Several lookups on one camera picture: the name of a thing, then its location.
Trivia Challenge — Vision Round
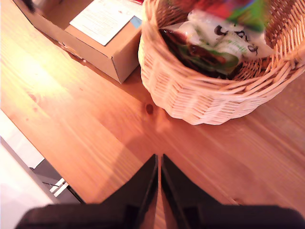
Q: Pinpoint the woven wicker basket with handle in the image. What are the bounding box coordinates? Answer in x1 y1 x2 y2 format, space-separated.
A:
138 0 305 126

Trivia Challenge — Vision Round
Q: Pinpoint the brown cardboard box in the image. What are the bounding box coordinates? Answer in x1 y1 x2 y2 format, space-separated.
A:
13 0 145 84

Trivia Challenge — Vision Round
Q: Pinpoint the white printed paper sheet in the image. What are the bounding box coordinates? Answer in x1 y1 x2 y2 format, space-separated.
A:
70 0 143 46

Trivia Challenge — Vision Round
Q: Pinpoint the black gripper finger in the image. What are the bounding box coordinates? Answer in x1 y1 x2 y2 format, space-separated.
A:
101 154 159 229
161 154 221 229

